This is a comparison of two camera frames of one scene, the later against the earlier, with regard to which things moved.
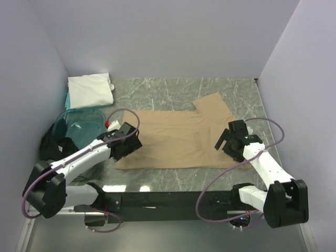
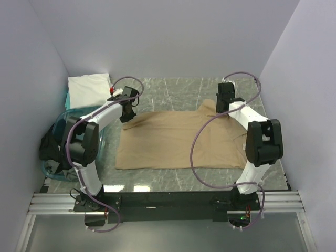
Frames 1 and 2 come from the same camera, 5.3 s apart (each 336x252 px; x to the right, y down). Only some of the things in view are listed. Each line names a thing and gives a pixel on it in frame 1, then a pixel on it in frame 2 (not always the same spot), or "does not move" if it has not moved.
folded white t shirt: [90, 91] does not move
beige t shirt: [174, 140] does not move
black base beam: [134, 207] does not move
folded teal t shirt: [67, 102] does not move
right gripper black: [236, 155] → [218, 107]
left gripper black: [134, 144] → [125, 118]
